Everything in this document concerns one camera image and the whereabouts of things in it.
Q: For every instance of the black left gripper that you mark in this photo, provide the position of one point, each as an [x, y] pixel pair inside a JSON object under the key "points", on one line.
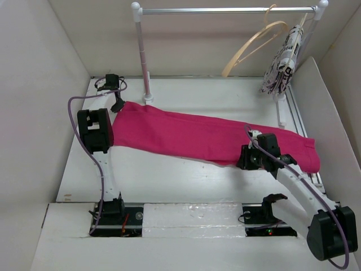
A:
{"points": [[118, 107]]}

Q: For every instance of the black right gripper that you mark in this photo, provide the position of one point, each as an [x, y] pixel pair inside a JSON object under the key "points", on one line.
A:
{"points": [[243, 162]]}

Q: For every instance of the pink trousers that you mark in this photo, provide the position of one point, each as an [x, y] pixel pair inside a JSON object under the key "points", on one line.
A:
{"points": [[198, 137]]}

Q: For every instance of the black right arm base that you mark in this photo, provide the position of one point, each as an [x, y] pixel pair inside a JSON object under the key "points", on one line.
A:
{"points": [[259, 220]]}

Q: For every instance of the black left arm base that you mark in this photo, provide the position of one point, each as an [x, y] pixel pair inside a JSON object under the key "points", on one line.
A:
{"points": [[124, 220]]}

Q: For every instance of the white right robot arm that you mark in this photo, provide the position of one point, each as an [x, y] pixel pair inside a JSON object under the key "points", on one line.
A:
{"points": [[329, 229]]}

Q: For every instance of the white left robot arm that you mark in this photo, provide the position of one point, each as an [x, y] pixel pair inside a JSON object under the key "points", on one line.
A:
{"points": [[95, 135]]}

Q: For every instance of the wooden hanger with garment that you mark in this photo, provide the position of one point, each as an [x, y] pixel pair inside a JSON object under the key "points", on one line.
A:
{"points": [[286, 60]]}

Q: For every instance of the white clothes rack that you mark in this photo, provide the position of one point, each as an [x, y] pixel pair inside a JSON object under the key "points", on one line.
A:
{"points": [[291, 15]]}

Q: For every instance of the black white printed garment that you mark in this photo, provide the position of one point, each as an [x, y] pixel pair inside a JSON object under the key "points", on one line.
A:
{"points": [[269, 77]]}

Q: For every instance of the aluminium rail right side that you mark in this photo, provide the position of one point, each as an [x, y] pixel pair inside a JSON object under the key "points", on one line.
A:
{"points": [[300, 129]]}

